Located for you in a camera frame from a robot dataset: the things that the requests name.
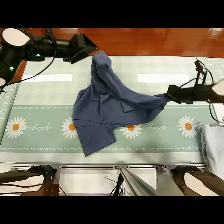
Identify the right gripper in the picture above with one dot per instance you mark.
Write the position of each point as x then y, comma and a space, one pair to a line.
190, 94

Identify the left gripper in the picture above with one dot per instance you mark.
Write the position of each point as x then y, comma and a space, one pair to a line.
75, 48

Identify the dark blue shirt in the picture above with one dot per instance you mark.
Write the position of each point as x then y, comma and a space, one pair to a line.
106, 106

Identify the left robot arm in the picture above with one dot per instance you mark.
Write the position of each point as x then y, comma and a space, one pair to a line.
40, 45

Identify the light blue garment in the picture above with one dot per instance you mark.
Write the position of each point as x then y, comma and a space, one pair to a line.
213, 146

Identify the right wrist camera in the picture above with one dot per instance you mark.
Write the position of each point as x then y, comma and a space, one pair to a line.
200, 71

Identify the silver frame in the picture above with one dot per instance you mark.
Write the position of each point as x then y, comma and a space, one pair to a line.
140, 185

